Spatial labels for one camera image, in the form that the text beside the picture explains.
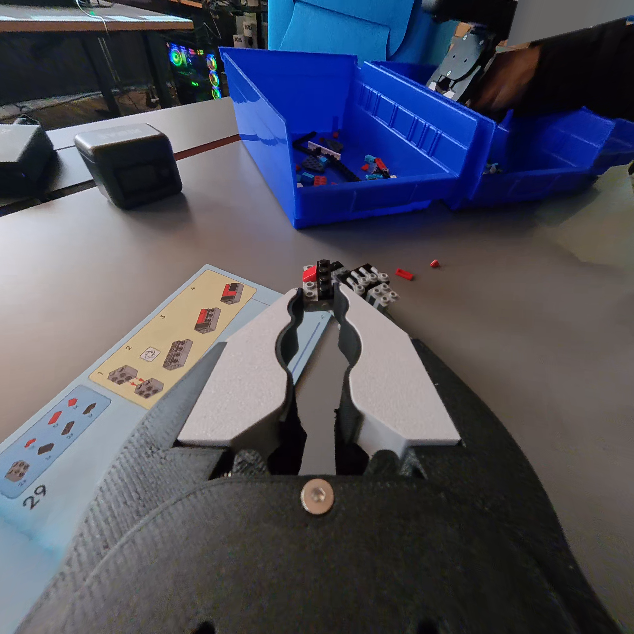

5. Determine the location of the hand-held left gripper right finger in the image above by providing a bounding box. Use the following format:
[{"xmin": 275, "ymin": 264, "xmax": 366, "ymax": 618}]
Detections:
[{"xmin": 333, "ymin": 282, "xmax": 463, "ymax": 464}]

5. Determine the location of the brick instruction booklet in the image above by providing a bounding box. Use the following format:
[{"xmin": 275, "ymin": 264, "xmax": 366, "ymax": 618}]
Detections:
[{"xmin": 0, "ymin": 264, "xmax": 334, "ymax": 634}]

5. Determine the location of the grey black toy brick truck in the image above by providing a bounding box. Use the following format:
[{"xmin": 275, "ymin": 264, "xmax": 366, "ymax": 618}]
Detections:
[{"xmin": 331, "ymin": 263, "xmax": 401, "ymax": 314}]

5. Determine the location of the computer tower with glowing fans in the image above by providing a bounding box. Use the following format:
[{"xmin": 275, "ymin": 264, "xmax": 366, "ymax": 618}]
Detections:
[{"xmin": 166, "ymin": 42, "xmax": 233, "ymax": 106}]

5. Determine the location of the black power adapter box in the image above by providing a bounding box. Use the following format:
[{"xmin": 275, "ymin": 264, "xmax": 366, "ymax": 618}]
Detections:
[{"xmin": 0, "ymin": 115, "xmax": 56, "ymax": 200}]

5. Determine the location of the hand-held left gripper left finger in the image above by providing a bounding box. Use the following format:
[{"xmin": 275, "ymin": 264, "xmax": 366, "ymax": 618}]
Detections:
[{"xmin": 177, "ymin": 287, "xmax": 304, "ymax": 446}]

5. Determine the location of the black cube power station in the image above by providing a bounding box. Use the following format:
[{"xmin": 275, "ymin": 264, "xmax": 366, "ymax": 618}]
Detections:
[{"xmin": 73, "ymin": 122, "xmax": 184, "ymax": 210}]

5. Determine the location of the person's right forearm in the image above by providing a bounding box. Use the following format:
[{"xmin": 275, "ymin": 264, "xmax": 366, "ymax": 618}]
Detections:
[{"xmin": 525, "ymin": 17, "xmax": 634, "ymax": 122}]

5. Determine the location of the grey desk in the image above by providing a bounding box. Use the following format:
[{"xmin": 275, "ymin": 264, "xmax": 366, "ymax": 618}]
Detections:
[{"xmin": 0, "ymin": 96, "xmax": 634, "ymax": 634}]

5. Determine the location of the small black red brick assembly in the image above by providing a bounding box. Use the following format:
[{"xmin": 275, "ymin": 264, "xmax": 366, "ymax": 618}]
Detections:
[{"xmin": 301, "ymin": 259, "xmax": 346, "ymax": 304}]

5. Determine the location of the large blue plastic bin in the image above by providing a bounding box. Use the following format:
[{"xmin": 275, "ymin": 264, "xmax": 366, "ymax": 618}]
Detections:
[{"xmin": 218, "ymin": 46, "xmax": 497, "ymax": 230}]

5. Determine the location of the blue felt bag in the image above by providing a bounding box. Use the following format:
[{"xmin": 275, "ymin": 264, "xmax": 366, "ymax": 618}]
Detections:
[{"xmin": 267, "ymin": 0, "xmax": 464, "ymax": 70}]

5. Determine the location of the black-legged background work table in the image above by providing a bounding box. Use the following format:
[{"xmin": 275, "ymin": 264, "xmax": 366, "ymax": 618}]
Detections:
[{"xmin": 0, "ymin": 0, "xmax": 195, "ymax": 120}]

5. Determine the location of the person's right hand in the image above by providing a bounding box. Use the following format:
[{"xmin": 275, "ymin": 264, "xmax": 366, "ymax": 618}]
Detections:
[{"xmin": 468, "ymin": 44, "xmax": 543, "ymax": 120}]

